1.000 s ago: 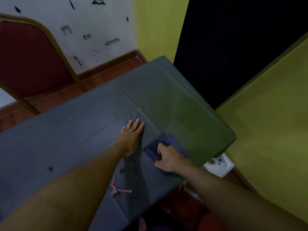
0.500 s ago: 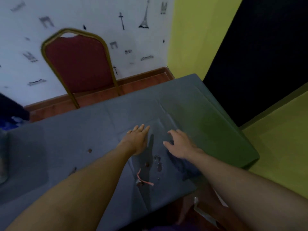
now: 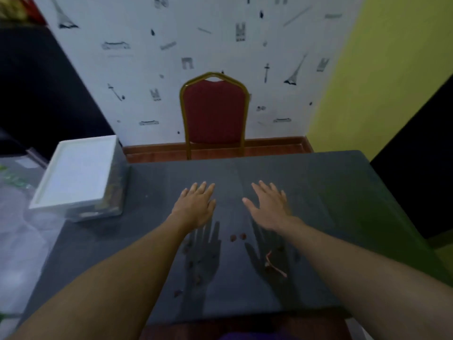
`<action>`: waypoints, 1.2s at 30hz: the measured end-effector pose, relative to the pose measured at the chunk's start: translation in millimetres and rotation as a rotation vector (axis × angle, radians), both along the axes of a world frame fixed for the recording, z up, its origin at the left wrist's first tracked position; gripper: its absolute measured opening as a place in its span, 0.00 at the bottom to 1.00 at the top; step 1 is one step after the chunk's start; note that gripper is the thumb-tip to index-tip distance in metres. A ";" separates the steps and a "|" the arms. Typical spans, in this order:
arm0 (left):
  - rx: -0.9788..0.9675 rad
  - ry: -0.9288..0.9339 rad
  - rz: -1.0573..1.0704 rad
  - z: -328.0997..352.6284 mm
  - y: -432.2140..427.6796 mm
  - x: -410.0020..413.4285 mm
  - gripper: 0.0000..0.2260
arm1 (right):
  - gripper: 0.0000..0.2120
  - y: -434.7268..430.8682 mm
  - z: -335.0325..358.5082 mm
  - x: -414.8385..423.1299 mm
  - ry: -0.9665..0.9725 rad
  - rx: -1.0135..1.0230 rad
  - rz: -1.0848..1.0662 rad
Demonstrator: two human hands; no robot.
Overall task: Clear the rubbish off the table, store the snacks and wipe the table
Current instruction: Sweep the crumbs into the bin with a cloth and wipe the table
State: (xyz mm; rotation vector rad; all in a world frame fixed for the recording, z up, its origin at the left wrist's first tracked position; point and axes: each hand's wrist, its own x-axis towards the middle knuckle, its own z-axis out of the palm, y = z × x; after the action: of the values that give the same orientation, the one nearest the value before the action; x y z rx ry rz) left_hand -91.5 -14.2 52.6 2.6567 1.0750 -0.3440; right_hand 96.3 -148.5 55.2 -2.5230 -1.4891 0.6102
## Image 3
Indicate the person's right hand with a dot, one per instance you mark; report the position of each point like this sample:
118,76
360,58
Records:
272,208

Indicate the yellow cat figurine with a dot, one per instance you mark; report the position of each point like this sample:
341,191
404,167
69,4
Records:
12,7

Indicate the person's left forearm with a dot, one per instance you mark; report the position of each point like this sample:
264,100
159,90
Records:
106,286

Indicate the white table leg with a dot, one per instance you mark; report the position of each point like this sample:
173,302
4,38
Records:
357,332

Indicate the red carton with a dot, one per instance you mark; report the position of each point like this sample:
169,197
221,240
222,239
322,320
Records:
35,10

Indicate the red chair gold frame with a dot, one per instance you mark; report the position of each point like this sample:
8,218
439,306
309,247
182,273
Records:
214,113

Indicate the person's right forearm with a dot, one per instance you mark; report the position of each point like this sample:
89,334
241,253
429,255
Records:
371,279

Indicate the person's purple shirt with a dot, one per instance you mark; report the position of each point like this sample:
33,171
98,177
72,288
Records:
255,337

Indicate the white bin lid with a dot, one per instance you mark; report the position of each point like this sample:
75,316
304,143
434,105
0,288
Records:
74,173

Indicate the brown food crumbs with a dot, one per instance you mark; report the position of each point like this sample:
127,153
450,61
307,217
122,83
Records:
233,237

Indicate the person's left hand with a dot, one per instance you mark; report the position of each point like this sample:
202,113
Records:
194,208

